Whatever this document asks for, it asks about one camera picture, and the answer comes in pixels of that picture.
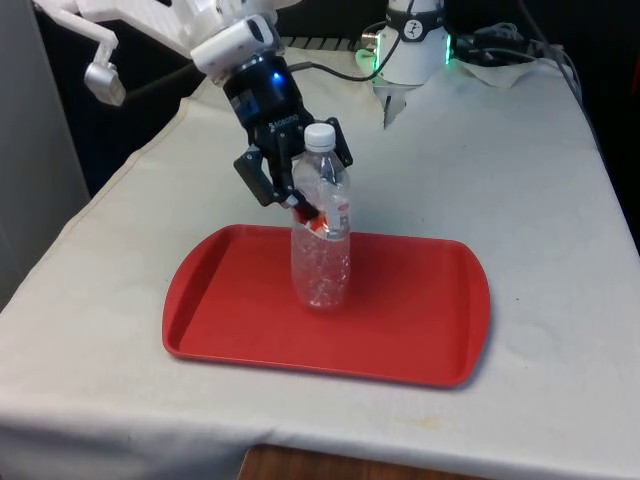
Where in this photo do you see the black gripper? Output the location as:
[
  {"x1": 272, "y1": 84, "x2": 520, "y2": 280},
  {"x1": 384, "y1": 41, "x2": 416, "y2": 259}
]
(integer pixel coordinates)
[{"x1": 221, "y1": 54, "x2": 356, "y2": 227}]

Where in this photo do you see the clear plastic bottle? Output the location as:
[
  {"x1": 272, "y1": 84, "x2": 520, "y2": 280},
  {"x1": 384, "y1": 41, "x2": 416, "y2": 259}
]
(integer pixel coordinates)
[{"x1": 290, "y1": 123, "x2": 353, "y2": 314}]

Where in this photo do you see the grey cable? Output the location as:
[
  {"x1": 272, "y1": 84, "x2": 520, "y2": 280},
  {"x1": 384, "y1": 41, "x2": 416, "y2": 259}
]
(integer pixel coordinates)
[{"x1": 516, "y1": 0, "x2": 586, "y2": 104}]

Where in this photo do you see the black cable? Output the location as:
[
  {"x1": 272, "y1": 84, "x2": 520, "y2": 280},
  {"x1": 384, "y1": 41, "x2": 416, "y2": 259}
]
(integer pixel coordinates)
[
  {"x1": 452, "y1": 27, "x2": 539, "y2": 66},
  {"x1": 285, "y1": 22, "x2": 396, "y2": 83}
]

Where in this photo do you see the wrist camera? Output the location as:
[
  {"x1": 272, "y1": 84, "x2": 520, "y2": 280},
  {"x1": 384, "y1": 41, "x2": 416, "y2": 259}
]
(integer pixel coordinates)
[{"x1": 189, "y1": 13, "x2": 285, "y2": 84}]

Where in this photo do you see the red tray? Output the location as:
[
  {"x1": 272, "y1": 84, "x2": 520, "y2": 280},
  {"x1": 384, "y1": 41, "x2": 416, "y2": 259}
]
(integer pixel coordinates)
[{"x1": 161, "y1": 224, "x2": 492, "y2": 391}]

